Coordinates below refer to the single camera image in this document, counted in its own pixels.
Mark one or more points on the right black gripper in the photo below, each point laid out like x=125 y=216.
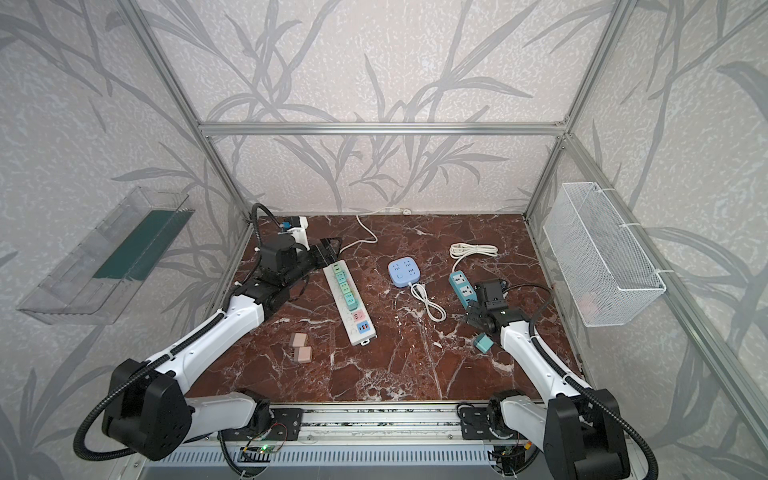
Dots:
x=478 y=320

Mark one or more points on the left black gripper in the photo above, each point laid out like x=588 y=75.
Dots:
x=324 y=252

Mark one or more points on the pink plug cube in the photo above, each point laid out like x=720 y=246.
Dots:
x=303 y=354
x=299 y=340

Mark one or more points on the square blue power strip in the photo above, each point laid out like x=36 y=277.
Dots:
x=404 y=272

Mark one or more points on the long white pastel power strip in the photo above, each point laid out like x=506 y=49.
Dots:
x=355 y=318

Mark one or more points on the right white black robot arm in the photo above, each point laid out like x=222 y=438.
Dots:
x=578 y=429

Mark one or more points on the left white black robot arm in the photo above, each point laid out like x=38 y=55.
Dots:
x=170 y=373

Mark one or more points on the teal power strip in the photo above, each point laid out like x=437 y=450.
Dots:
x=463 y=288

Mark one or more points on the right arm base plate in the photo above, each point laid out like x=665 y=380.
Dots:
x=485 y=422

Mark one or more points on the white wire mesh basket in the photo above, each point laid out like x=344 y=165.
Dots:
x=608 y=274

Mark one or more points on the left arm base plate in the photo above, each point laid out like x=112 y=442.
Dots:
x=283 y=425

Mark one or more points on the aluminium front rail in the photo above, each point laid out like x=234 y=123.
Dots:
x=372 y=426

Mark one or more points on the clear plastic wall tray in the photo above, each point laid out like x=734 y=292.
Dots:
x=94 y=283

